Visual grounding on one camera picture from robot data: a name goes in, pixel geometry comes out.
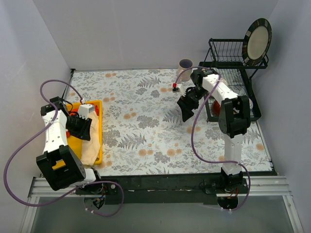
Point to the yellow plastic tray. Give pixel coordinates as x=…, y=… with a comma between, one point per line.
x=56, y=134

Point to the red bowl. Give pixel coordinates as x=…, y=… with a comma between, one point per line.
x=216, y=108

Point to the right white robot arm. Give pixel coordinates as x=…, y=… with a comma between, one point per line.
x=233, y=120

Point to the floral table mat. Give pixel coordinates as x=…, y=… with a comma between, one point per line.
x=143, y=131

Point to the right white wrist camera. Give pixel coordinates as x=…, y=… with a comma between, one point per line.
x=177, y=87

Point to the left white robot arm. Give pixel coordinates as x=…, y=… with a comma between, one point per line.
x=59, y=163

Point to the beige t shirt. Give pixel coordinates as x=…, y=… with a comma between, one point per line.
x=90, y=149

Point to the black rimmed beige plate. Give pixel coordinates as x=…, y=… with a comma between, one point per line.
x=256, y=42

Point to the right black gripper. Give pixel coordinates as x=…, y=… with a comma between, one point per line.
x=188, y=101

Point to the orange red cloth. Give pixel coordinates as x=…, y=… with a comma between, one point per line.
x=74, y=112

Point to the pink ceramic mug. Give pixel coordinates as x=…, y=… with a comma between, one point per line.
x=185, y=67

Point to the aluminium frame rail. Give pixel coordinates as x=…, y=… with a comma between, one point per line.
x=167, y=204

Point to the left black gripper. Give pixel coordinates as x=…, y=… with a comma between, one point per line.
x=76, y=124

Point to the black wire dish rack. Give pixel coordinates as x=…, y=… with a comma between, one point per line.
x=225, y=57

